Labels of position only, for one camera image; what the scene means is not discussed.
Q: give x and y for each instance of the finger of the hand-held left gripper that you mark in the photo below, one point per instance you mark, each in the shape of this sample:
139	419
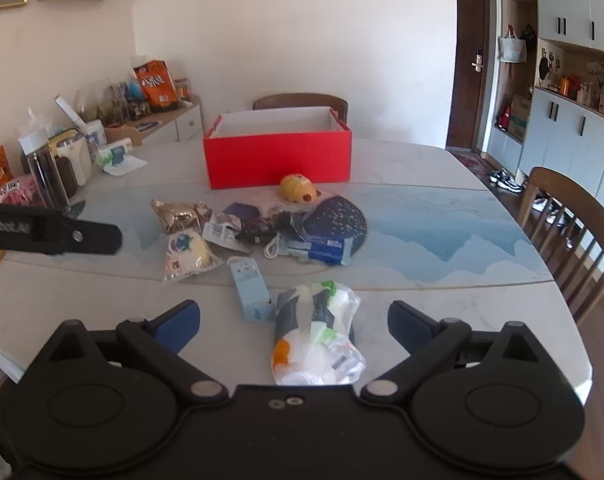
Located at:
89	237

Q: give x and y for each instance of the dark blue flat dish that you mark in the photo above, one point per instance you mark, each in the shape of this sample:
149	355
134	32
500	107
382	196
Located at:
146	125

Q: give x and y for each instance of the yellow toy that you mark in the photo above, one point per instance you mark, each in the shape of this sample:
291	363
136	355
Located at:
297	187

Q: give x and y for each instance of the shiny foil snack packet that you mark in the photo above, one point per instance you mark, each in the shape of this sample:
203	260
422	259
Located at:
177	215

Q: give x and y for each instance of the dark sneakers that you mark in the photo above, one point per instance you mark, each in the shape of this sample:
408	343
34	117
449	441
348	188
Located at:
506	180

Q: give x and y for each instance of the red lidded jar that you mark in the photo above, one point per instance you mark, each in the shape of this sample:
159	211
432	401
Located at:
182	91

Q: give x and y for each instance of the green white tissue pack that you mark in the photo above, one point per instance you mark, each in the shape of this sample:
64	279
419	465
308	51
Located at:
114	155

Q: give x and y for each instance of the red bag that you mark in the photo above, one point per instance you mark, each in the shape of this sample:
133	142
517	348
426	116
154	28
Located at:
504	116

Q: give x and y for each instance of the white tote bag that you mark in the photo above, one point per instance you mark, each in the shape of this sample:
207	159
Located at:
511	50

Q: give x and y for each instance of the white open carton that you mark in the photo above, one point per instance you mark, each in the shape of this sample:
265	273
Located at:
94	135

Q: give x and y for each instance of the white labelled packet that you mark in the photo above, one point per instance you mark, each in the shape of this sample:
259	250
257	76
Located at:
222	232

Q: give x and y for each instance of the clear water bottle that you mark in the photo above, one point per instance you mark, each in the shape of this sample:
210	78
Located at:
44	170

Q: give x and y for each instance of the red cardboard box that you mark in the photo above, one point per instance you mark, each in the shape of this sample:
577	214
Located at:
277	160

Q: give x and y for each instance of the brown wooden chair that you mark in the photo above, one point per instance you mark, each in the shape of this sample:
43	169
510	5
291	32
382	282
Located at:
571	195
302	99

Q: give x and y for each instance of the blue white tissue packet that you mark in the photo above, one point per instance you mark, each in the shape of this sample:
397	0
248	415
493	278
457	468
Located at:
322	250

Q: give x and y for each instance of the light blue box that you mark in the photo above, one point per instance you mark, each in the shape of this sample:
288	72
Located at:
249	290

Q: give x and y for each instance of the white wooden sideboard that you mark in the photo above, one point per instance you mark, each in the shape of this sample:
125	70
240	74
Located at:
182	125

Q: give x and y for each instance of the white blue marble desktop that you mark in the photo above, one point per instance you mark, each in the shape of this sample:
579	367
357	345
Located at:
456	300

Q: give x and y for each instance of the dark purple pouch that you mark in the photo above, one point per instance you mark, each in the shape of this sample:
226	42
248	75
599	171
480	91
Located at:
239	210

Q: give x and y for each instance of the white plastic bagged item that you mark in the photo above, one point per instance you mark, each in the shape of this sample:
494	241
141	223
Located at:
307	345

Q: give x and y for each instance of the white yellow bun packet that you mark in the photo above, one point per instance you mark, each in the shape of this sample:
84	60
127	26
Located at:
189	252

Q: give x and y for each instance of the dark snack wrapper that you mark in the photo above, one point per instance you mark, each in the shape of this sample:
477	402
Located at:
262	230

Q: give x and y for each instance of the grey wooden wall cabinet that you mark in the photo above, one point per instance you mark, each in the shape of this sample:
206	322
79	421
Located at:
561	130

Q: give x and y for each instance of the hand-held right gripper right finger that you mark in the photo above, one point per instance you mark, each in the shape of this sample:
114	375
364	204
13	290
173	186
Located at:
409	325

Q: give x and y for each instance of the pink packet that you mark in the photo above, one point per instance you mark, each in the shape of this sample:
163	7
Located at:
17	187

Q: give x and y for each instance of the orange snack bag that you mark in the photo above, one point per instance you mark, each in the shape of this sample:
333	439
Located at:
154	85

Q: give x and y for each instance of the dark brown door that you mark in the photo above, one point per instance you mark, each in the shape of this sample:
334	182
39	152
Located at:
469	35

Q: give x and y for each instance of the cream thermos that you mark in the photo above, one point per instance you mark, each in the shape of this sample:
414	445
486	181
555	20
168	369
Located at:
74	160

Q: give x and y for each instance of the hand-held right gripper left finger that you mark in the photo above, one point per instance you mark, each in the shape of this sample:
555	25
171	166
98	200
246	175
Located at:
174	325

